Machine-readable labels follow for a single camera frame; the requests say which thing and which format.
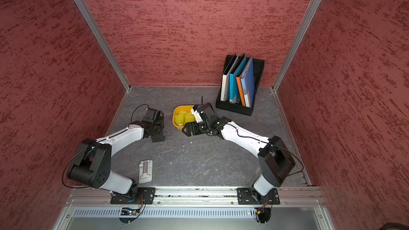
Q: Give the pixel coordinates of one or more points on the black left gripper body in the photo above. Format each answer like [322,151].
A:
[157,132]

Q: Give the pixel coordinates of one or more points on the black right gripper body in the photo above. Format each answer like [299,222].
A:
[204,126]

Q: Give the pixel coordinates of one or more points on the yellow shuttlecock seven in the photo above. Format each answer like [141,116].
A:
[189,117]

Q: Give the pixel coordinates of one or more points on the yellow shuttlecock two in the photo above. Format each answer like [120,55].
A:
[179,119]

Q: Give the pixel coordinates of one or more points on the yellow plastic storage box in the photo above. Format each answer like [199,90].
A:
[181,108]

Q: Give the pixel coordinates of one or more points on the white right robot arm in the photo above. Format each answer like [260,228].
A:
[276,161]

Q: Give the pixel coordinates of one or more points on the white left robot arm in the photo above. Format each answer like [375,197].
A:
[91,166]

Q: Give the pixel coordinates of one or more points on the grey white stapler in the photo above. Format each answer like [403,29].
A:
[145,171]

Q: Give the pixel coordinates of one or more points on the teal book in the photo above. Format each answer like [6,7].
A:
[237,68]

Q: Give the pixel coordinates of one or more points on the white book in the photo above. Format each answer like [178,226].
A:
[229,63]

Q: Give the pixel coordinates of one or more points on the orange spine book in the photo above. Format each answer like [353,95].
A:
[242,99]

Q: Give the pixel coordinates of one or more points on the blue folder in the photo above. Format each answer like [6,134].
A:
[248,83]

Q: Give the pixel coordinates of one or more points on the black file holder rack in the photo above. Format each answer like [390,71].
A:
[258,67]

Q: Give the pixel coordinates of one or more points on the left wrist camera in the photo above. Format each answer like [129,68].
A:
[153,116]

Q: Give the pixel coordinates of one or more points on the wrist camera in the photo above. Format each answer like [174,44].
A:
[202,112]
[153,116]

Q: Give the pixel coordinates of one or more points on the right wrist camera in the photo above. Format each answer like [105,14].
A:
[202,112]

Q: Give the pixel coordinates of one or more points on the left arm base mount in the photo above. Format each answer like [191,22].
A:
[136,195]

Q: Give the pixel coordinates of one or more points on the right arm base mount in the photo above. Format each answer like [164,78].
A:
[250,196]

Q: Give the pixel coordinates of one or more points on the left aluminium corner post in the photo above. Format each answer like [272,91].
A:
[95,29]

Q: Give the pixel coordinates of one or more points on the aluminium corner post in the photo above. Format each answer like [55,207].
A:
[303,27]
[95,29]

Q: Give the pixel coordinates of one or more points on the right aluminium corner post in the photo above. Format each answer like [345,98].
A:
[303,27]

